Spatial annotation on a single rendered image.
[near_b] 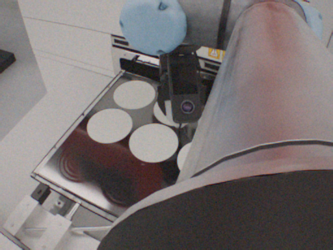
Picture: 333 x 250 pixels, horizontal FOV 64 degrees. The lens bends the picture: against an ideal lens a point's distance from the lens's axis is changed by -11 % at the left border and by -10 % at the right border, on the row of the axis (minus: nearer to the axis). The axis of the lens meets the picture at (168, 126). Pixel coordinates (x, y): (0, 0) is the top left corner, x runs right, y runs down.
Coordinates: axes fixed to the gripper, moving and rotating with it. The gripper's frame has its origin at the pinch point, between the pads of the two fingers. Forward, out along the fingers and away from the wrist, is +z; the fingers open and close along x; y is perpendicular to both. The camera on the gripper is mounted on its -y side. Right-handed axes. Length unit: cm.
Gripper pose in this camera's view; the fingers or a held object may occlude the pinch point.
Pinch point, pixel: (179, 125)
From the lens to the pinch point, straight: 60.9
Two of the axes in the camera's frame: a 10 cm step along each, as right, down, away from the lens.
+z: 0.0, 6.6, 7.5
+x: -9.9, 0.8, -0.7
